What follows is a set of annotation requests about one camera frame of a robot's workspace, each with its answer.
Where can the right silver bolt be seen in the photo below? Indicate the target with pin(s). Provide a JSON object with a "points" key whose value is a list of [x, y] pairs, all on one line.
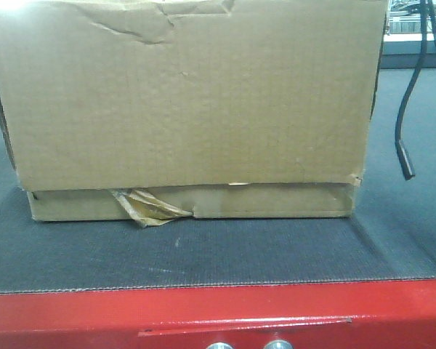
{"points": [[278, 344]]}

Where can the red conveyor frame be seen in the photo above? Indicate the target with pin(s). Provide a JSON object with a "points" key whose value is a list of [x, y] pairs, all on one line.
{"points": [[374, 314]]}

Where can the brown cardboard carton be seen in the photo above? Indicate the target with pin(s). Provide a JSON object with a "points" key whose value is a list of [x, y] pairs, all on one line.
{"points": [[157, 110]]}

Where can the left silver bolt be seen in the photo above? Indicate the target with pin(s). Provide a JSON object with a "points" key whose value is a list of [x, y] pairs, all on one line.
{"points": [[219, 345]]}

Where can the silver bolt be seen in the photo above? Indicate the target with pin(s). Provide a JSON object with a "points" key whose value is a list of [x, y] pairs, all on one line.
{"points": [[278, 344], [219, 345]]}

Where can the dark conveyor belt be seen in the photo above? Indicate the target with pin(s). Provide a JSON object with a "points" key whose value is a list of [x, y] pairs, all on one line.
{"points": [[391, 236]]}

